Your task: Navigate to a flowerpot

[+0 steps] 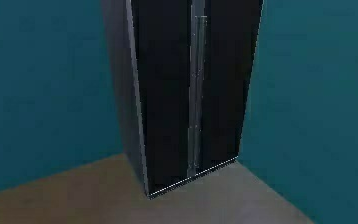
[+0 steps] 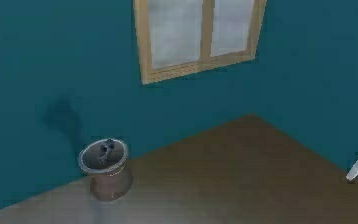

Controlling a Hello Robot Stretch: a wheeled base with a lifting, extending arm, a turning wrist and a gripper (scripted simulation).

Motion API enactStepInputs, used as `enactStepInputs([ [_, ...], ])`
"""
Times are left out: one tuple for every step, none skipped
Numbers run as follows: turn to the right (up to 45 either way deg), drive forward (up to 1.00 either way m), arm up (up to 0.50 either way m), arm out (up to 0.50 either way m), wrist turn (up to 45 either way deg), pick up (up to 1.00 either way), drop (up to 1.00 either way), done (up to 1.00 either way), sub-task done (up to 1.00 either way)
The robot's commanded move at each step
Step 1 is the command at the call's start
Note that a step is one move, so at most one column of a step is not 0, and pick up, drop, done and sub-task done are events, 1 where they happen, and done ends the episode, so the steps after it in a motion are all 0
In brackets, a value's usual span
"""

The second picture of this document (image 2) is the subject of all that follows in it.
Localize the wooden framed window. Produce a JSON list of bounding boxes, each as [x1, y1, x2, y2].
[[132, 0, 268, 86]]

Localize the brown round bin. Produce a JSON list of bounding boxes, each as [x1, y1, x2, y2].
[[78, 137, 134, 203]]

